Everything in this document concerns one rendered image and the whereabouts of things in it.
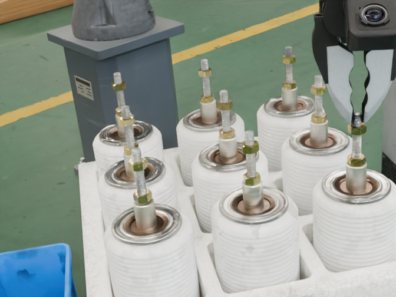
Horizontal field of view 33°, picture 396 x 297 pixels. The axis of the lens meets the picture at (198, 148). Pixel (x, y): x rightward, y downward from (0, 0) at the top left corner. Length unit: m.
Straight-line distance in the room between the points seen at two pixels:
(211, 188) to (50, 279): 0.30
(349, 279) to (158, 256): 0.21
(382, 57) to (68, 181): 0.82
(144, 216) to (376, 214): 0.25
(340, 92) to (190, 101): 0.98
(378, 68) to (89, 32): 0.62
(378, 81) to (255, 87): 1.02
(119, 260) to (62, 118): 0.99
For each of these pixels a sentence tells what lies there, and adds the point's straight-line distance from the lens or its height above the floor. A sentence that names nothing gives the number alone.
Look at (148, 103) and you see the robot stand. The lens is 1.22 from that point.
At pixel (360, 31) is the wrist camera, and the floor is 0.46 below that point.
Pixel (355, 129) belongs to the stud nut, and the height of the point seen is 0.33.
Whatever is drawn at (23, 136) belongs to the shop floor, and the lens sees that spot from 1.60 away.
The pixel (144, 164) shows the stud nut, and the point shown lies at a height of 0.33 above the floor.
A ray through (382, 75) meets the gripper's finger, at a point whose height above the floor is 0.39.
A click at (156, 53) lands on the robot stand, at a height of 0.26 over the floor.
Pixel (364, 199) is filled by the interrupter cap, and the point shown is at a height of 0.25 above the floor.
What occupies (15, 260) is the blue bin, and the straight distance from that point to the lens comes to 0.97.
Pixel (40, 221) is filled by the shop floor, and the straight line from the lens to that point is 1.25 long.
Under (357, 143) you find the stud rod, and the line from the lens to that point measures 0.73.
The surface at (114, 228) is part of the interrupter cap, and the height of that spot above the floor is 0.25.
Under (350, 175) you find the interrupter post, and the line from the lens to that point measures 0.74.
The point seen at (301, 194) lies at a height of 0.20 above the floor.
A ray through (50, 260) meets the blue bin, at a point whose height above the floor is 0.10.
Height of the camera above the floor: 0.64
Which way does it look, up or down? 27 degrees down
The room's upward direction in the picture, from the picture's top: 6 degrees counter-clockwise
